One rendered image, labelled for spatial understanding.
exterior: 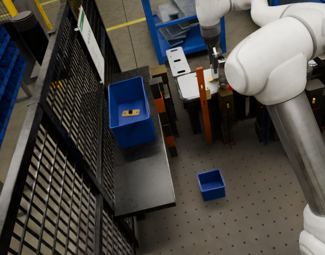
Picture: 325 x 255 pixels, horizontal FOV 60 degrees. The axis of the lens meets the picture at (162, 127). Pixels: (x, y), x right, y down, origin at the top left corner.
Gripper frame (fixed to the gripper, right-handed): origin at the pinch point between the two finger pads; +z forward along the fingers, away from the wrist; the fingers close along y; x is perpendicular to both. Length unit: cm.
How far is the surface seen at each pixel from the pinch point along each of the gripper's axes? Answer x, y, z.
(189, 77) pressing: 12.0, 7.6, 5.0
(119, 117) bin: 51, -14, 2
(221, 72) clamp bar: 0.7, -16.8, -10.4
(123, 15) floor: 65, 365, 101
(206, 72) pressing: 2.4, 8.1, 4.9
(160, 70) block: 26.0, 11.5, -1.1
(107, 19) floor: 94, 365, 101
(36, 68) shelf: 69, -24, -38
